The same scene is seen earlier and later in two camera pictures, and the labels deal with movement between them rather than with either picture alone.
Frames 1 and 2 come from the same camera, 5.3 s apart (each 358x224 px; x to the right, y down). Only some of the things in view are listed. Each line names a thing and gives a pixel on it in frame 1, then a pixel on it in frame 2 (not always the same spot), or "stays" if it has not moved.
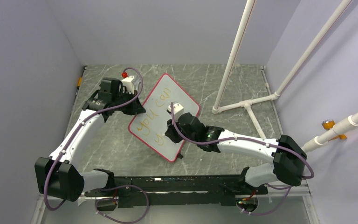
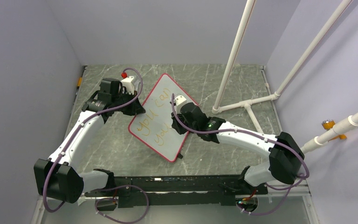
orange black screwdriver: x=80 y=80 stays
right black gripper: x=171 y=132 -> x=176 y=125
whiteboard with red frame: x=148 y=123 stays
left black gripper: x=135 y=108 stays
